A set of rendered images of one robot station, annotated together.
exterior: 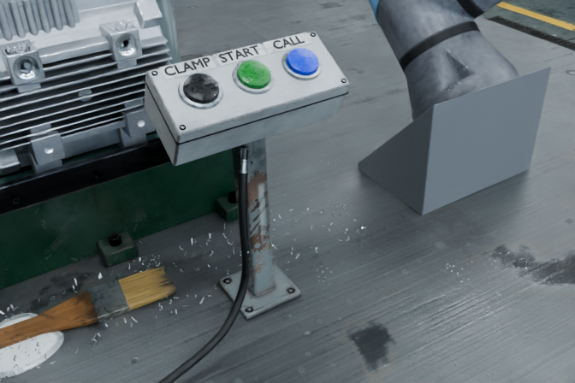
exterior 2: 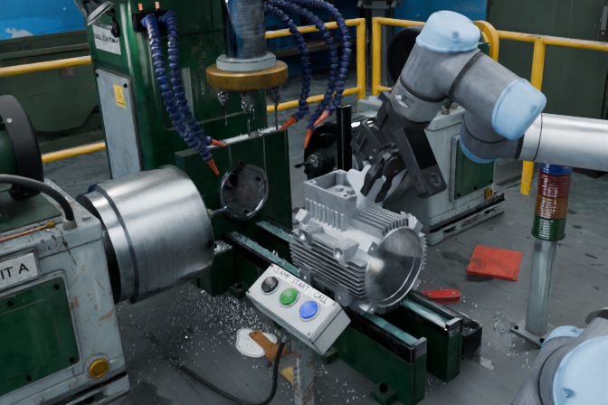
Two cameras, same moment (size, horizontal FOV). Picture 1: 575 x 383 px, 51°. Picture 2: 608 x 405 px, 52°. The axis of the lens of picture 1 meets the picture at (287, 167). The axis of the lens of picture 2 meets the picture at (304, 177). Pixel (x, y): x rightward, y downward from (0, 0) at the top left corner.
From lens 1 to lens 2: 0.97 m
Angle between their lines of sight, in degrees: 73
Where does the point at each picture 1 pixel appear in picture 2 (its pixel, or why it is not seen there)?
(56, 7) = (337, 218)
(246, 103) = (272, 304)
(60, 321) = (268, 350)
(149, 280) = not seen: hidden behind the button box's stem
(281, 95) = (284, 314)
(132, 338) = (261, 380)
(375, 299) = not seen: outside the picture
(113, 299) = (285, 363)
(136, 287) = not seen: hidden behind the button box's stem
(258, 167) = (297, 348)
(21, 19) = (326, 215)
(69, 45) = (328, 239)
